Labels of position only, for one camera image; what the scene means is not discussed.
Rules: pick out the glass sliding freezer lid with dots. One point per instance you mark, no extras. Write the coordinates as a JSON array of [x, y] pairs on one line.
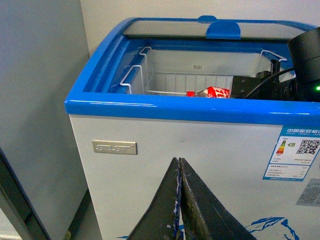
[[267, 30]]

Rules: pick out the white wire freezer basket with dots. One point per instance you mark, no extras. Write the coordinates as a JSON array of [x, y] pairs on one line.
[[175, 72]]

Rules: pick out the red ice tea bottle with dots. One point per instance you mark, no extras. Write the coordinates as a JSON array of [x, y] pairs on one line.
[[210, 92]]

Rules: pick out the silver brand nameplate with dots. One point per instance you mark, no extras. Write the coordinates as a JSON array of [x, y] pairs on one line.
[[115, 147]]

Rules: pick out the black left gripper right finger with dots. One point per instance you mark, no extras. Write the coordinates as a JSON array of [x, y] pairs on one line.
[[204, 216]]

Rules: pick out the pale blue instruction sticker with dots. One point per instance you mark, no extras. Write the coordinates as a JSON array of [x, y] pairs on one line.
[[310, 196]]

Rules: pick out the white blue chest freezer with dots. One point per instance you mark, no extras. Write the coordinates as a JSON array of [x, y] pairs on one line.
[[217, 136]]

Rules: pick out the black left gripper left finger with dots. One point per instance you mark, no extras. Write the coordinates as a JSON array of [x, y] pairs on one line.
[[161, 221]]

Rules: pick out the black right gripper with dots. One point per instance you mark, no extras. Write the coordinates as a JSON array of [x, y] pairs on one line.
[[265, 85]]

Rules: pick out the blue freezer lid handle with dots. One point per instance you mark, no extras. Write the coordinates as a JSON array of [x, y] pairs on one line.
[[223, 30]]

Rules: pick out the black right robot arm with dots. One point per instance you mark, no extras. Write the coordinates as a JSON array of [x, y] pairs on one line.
[[281, 202]]

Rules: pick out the energy efficiency label sticker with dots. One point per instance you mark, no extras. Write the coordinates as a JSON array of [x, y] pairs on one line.
[[294, 153]]

